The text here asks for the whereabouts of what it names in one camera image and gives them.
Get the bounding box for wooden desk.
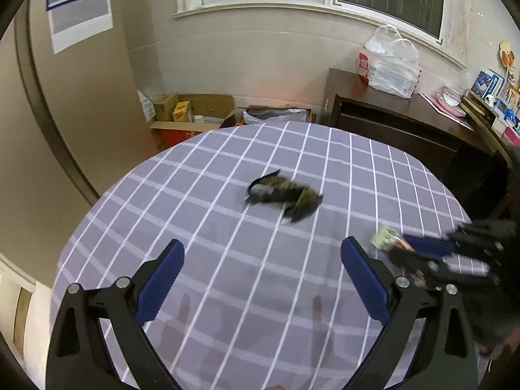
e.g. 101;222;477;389
459;90;519;168

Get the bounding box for stacked white bowls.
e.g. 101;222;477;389
435;85;466;118

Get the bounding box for dark wooden cabinet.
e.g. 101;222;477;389
323;69;513;219

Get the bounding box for black snack wrapper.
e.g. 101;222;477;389
246;170;323;223

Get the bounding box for orange cardboard box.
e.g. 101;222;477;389
240;106;316;125

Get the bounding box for brown cardboard box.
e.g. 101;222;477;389
151;93;235;150

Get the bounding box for white blue wall poster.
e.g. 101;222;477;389
46;0;114;54

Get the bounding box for white printed paper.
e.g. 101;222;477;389
370;224;414;252

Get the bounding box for white plastic bag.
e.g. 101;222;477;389
357;25;421;99

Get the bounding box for pink paper sheet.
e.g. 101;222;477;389
420;93;474;131

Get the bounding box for purple checked tablecloth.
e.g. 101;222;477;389
52;123;467;389

